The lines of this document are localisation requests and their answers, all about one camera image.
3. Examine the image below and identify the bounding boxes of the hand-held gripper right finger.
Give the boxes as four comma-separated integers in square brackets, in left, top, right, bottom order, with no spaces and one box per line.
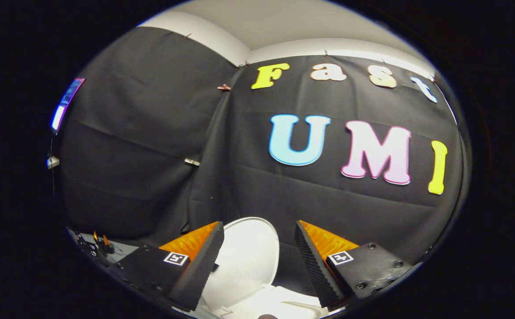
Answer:
[294,220,413,311]

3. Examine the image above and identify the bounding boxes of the lit display screen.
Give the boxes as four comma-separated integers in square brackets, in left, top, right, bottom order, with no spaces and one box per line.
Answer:
[51,78,86,133]

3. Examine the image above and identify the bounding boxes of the dark device with orange parts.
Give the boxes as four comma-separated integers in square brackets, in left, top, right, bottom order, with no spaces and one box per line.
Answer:
[75,230,117,266]

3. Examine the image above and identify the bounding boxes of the black backdrop cloth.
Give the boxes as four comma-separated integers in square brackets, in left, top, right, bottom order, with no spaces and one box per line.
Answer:
[54,27,466,293]

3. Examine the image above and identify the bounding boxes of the white toilet lid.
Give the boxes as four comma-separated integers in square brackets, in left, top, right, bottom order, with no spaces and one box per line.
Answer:
[202,217,280,311]

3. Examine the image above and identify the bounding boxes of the white toilet seat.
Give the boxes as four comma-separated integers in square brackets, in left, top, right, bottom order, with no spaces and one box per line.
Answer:
[222,285,330,319]

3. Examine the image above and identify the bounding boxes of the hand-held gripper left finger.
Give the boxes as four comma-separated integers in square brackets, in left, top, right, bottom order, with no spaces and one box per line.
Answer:
[115,221,225,312]

